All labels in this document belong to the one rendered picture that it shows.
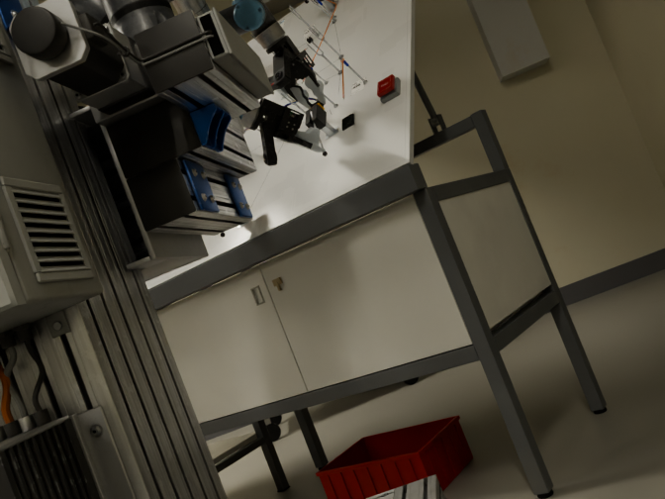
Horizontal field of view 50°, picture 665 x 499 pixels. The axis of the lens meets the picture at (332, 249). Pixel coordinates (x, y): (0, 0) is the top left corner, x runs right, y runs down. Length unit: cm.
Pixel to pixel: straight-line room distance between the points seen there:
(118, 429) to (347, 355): 107
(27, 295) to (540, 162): 416
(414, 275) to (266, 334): 54
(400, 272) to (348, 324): 22
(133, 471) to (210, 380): 134
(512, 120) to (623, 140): 70
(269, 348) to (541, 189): 295
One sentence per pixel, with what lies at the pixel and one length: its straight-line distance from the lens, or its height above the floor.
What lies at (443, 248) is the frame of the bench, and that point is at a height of 65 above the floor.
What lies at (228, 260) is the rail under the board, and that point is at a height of 84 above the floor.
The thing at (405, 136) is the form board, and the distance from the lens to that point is 180.
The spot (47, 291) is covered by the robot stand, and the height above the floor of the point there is 77.
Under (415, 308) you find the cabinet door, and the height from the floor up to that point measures 53.
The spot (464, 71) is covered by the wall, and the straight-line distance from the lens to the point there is 482.
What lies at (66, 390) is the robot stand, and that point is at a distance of 103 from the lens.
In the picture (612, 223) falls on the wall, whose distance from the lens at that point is 481.
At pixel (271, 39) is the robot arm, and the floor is 134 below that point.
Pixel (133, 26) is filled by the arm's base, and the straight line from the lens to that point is 137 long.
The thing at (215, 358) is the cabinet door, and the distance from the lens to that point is 229.
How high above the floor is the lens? 66
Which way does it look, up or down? 3 degrees up
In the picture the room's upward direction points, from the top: 22 degrees counter-clockwise
